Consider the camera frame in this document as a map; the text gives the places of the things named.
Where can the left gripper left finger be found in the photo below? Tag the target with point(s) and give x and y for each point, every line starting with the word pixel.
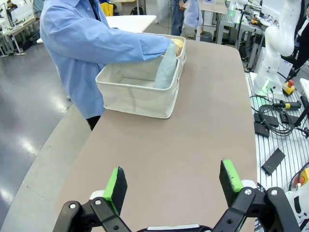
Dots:
pixel 113 193

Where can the cluttered background workbench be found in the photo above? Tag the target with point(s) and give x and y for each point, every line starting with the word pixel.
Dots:
pixel 14 31

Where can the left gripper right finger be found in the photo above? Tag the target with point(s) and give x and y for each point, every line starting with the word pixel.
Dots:
pixel 231 183

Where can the black stand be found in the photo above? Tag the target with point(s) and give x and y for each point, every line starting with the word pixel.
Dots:
pixel 304 104

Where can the person's right hand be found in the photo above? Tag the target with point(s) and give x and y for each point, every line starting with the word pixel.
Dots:
pixel 177 50

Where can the black power adapter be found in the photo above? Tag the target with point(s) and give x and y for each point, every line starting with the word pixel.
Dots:
pixel 270 120
pixel 262 130

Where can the person in blue shirt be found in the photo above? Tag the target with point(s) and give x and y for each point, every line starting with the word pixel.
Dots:
pixel 72 72

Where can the white background table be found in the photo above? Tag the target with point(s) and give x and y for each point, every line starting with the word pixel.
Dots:
pixel 135 23

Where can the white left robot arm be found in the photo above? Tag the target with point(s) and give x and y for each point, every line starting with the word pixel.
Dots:
pixel 299 210

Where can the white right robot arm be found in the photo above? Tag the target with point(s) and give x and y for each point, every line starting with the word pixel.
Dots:
pixel 277 36

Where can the grey-green cone towel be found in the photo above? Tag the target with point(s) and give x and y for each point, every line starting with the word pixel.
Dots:
pixel 165 70

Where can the yellow red emergency stop button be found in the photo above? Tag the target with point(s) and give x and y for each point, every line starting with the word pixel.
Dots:
pixel 288 89
pixel 304 177

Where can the background person in jeans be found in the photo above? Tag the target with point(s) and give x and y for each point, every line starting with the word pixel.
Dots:
pixel 177 19

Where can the person's right forearm blue sleeve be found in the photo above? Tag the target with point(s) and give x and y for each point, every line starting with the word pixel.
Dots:
pixel 140 48

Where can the purple cone towel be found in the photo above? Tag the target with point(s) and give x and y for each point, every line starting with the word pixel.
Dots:
pixel 193 12

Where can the yellow towel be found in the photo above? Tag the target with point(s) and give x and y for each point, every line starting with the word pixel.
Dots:
pixel 179 43

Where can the black flat bar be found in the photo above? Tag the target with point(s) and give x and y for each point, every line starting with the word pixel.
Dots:
pixel 274 161

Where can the aluminium frame workbench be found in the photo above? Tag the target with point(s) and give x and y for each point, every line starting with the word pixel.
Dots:
pixel 227 21

